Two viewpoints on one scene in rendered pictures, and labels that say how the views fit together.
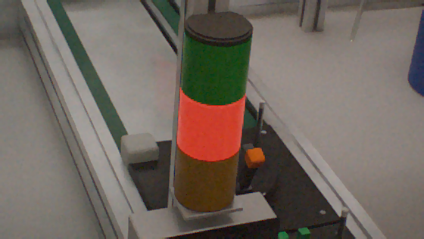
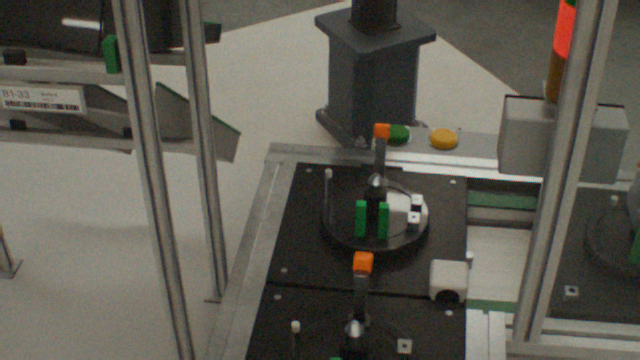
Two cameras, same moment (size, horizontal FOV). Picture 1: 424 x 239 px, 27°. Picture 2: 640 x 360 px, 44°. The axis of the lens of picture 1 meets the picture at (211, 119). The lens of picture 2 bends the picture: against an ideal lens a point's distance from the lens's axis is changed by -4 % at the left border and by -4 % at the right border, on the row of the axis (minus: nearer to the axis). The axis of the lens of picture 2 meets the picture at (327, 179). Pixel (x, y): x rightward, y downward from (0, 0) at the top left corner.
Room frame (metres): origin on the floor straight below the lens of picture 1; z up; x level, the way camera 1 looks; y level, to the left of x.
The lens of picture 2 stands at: (1.26, 0.14, 1.68)
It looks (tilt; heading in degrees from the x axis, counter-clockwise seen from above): 38 degrees down; 211
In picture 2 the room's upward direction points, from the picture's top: straight up
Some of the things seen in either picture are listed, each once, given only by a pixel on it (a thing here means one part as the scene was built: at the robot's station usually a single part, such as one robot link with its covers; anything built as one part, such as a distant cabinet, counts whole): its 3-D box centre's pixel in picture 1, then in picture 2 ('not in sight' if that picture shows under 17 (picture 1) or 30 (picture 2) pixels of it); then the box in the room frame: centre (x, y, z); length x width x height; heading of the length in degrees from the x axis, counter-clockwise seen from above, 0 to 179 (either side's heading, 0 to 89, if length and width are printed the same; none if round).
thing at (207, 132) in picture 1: (210, 116); (583, 26); (0.58, 0.00, 1.33); 0.05 x 0.05 x 0.05
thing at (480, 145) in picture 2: not in sight; (441, 157); (0.31, -0.23, 0.93); 0.21 x 0.07 x 0.06; 113
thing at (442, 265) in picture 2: not in sight; (375, 199); (0.54, -0.22, 1.01); 0.24 x 0.24 x 0.13; 23
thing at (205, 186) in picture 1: (206, 169); (574, 73); (0.58, 0.00, 1.28); 0.05 x 0.05 x 0.05
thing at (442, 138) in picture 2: not in sight; (443, 140); (0.31, -0.23, 0.96); 0.04 x 0.04 x 0.02
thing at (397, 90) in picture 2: not in sight; (373, 77); (0.20, -0.40, 0.96); 0.15 x 0.15 x 0.20; 61
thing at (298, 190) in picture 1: (229, 156); not in sight; (0.99, -0.03, 1.01); 0.24 x 0.24 x 0.13; 23
